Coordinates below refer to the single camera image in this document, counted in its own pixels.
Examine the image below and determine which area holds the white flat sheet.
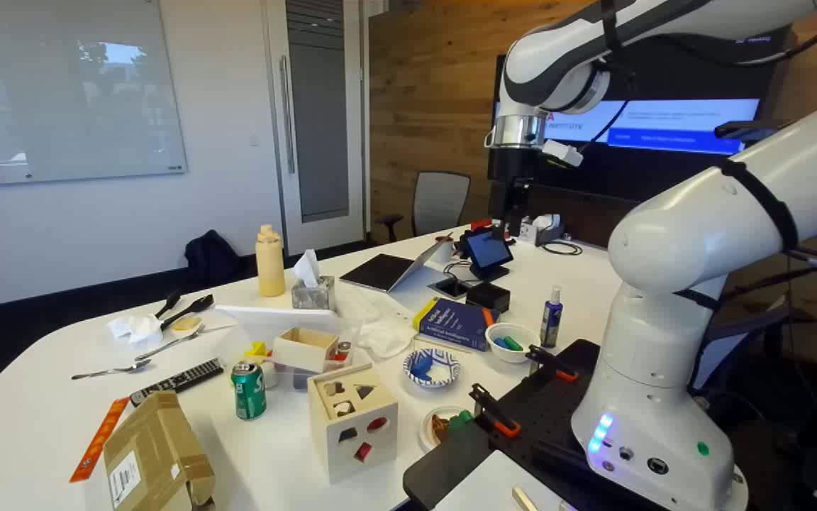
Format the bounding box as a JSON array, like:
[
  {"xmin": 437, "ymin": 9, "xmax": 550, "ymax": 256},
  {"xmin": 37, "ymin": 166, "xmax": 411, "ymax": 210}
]
[{"xmin": 211, "ymin": 300, "xmax": 333, "ymax": 321}]

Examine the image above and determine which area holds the black robot base board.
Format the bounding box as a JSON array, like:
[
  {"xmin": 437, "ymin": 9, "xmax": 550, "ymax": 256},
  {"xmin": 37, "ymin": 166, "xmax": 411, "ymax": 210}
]
[{"xmin": 400, "ymin": 338, "xmax": 610, "ymax": 511}]

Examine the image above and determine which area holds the yellow toy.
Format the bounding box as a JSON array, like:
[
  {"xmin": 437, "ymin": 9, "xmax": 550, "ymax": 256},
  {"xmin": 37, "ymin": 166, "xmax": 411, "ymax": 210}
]
[{"xmin": 241, "ymin": 338, "xmax": 274, "ymax": 368}]

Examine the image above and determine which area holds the small blue spray bottle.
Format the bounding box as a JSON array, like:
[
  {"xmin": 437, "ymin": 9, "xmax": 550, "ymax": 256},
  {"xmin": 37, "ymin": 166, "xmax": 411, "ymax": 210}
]
[{"xmin": 535, "ymin": 287, "xmax": 565, "ymax": 352}]

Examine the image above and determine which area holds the orange ruler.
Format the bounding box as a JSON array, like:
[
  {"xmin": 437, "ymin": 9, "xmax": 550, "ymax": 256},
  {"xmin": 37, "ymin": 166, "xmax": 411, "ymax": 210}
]
[{"xmin": 68, "ymin": 395, "xmax": 133, "ymax": 484}]

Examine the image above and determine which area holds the black orange clamp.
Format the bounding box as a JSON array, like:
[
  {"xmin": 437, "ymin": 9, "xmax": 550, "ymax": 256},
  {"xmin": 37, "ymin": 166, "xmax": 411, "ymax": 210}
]
[
  {"xmin": 525, "ymin": 342, "xmax": 580, "ymax": 386},
  {"xmin": 467, "ymin": 379, "xmax": 525, "ymax": 442}
]

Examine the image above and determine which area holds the large black TV monitor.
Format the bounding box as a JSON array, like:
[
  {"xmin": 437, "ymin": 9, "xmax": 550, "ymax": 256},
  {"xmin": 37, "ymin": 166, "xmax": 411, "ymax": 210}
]
[{"xmin": 491, "ymin": 24, "xmax": 794, "ymax": 188}]

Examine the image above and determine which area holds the black spatula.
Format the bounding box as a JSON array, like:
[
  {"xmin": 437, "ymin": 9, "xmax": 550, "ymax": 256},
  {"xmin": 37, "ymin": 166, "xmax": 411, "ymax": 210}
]
[{"xmin": 159, "ymin": 293, "xmax": 214, "ymax": 334}]

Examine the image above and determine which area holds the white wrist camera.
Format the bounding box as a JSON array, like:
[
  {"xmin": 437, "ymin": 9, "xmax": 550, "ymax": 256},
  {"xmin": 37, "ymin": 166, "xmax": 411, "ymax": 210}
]
[{"xmin": 539, "ymin": 138, "xmax": 586, "ymax": 169}]

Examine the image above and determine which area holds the black remote control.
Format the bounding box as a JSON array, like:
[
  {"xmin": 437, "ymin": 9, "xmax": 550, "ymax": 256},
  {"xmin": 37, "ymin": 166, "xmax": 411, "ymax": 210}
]
[{"xmin": 126, "ymin": 358, "xmax": 226, "ymax": 409}]

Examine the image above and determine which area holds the plain white paper plate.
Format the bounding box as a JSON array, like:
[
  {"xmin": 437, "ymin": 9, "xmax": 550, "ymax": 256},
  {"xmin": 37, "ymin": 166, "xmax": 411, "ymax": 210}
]
[{"xmin": 416, "ymin": 406, "xmax": 478, "ymax": 454}]

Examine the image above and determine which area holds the wall whiteboard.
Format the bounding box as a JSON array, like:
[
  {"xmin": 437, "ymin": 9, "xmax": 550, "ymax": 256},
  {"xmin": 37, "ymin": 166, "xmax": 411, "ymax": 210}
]
[{"xmin": 0, "ymin": 0, "xmax": 190, "ymax": 192}]

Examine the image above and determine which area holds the wooden shape sorter box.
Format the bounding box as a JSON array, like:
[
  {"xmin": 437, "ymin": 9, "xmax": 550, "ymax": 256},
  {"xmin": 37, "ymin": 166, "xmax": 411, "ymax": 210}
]
[{"xmin": 305, "ymin": 364, "xmax": 401, "ymax": 484}]

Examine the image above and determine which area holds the silver laptop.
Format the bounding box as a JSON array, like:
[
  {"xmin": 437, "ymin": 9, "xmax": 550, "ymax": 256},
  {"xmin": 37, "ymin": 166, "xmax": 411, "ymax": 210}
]
[{"xmin": 389, "ymin": 237, "xmax": 458, "ymax": 294}]

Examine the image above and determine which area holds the wooden spoon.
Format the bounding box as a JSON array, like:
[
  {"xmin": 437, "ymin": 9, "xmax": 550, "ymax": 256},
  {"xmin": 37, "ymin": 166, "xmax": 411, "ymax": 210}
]
[{"xmin": 133, "ymin": 315, "xmax": 207, "ymax": 365}]

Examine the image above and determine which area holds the green soda can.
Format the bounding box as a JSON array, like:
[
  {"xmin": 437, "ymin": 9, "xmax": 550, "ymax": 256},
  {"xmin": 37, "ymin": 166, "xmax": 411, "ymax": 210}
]
[{"xmin": 230, "ymin": 358, "xmax": 268, "ymax": 422}]

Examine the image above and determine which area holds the clear wipes container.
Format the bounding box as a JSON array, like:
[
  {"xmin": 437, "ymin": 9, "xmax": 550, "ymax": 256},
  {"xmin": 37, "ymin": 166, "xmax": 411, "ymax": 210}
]
[{"xmin": 288, "ymin": 250, "xmax": 338, "ymax": 315}]

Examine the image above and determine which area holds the white paper sheet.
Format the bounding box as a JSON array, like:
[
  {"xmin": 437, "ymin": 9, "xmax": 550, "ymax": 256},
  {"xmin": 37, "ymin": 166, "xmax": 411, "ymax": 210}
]
[{"xmin": 430, "ymin": 449, "xmax": 580, "ymax": 511}]

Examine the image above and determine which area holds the small tablet on stand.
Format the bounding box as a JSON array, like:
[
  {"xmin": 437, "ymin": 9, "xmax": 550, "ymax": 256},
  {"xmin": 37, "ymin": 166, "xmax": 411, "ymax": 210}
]
[{"xmin": 458, "ymin": 223, "xmax": 516, "ymax": 283}]

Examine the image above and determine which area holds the small black utensil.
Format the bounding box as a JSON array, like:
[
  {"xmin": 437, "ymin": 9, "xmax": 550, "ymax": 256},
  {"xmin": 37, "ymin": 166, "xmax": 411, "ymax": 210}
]
[{"xmin": 153, "ymin": 293, "xmax": 183, "ymax": 321}]

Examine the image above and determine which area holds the flat black tablet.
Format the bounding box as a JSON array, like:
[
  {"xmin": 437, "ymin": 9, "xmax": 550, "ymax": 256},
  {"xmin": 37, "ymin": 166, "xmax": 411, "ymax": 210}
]
[{"xmin": 338, "ymin": 253, "xmax": 418, "ymax": 294}]

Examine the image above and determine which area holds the grey tape dispenser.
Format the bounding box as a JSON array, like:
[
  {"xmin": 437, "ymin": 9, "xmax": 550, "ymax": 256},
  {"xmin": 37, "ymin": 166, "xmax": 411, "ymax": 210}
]
[{"xmin": 516, "ymin": 210, "xmax": 584, "ymax": 259}]

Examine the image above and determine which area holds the black box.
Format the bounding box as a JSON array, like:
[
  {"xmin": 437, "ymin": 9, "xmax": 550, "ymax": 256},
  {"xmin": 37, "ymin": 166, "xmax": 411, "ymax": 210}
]
[{"xmin": 461, "ymin": 280, "xmax": 512, "ymax": 321}]

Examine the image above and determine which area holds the tan squeeze bottle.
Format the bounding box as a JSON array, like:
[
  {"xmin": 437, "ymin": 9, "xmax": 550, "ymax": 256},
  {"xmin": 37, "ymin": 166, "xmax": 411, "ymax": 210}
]
[{"xmin": 251, "ymin": 222, "xmax": 288, "ymax": 300}]

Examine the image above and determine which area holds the white bowl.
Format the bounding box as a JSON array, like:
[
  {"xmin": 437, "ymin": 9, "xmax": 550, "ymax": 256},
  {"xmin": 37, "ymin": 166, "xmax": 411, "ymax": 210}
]
[{"xmin": 482, "ymin": 321, "xmax": 532, "ymax": 368}]

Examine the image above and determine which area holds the blue block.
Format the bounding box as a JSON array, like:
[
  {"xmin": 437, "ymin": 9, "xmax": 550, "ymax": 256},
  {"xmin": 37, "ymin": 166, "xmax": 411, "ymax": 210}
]
[{"xmin": 411, "ymin": 352, "xmax": 454, "ymax": 379}]

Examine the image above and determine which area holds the metal fork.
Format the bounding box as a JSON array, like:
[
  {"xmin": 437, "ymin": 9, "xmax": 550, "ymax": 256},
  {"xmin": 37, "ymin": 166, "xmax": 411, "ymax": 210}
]
[{"xmin": 68, "ymin": 358, "xmax": 156, "ymax": 382}]

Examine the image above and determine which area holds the brown cardboard box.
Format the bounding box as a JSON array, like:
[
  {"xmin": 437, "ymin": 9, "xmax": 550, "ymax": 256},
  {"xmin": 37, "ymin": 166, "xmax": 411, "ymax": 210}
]
[{"xmin": 102, "ymin": 392, "xmax": 217, "ymax": 511}]

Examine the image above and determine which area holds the white door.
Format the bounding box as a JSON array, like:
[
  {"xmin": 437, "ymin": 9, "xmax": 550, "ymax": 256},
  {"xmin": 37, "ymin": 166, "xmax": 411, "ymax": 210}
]
[{"xmin": 264, "ymin": 0, "xmax": 367, "ymax": 253}]

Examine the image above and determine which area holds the blue book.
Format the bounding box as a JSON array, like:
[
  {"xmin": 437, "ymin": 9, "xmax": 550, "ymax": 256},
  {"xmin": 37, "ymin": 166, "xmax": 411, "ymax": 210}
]
[{"xmin": 413, "ymin": 294, "xmax": 495, "ymax": 355}]

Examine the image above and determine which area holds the clear plastic container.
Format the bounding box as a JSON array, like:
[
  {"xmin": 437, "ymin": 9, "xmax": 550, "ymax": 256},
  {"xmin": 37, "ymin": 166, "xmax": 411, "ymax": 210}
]
[{"xmin": 321, "ymin": 338, "xmax": 353, "ymax": 371}]

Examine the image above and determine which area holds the black backpack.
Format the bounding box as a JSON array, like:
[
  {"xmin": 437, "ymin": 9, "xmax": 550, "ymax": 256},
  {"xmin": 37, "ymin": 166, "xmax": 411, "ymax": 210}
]
[{"xmin": 180, "ymin": 227, "xmax": 247, "ymax": 283}]

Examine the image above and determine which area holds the white napkin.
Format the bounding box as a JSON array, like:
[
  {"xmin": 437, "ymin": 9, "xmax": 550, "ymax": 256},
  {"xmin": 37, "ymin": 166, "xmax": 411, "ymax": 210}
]
[{"xmin": 105, "ymin": 308, "xmax": 163, "ymax": 348}]

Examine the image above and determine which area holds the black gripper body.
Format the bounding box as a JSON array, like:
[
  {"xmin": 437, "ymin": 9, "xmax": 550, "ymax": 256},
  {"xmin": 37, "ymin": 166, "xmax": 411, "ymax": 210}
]
[{"xmin": 492, "ymin": 145, "xmax": 546, "ymax": 205}]

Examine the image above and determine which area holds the blue patterned paper plate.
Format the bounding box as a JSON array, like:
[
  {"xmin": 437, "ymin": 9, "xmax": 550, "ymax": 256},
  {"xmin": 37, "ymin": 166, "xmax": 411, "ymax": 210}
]
[{"xmin": 401, "ymin": 347, "xmax": 467, "ymax": 395}]

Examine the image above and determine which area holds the blue chair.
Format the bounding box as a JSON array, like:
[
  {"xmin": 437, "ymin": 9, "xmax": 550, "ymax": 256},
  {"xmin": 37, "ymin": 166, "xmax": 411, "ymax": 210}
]
[{"xmin": 688, "ymin": 280, "xmax": 800, "ymax": 399}]

